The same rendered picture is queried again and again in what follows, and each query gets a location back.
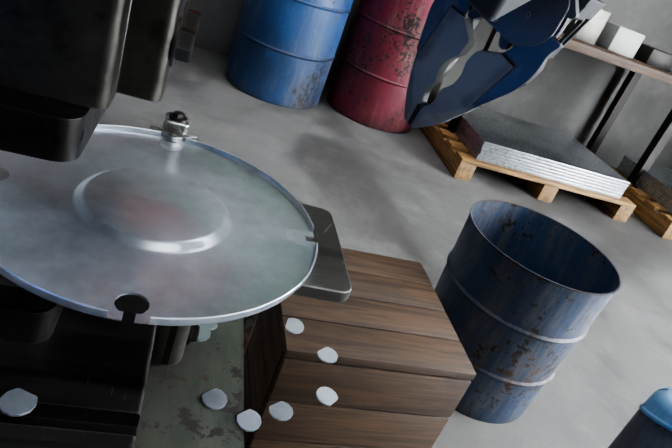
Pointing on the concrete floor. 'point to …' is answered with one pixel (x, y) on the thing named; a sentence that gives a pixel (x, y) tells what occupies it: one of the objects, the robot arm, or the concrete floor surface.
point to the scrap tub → (519, 302)
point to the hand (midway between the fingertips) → (415, 113)
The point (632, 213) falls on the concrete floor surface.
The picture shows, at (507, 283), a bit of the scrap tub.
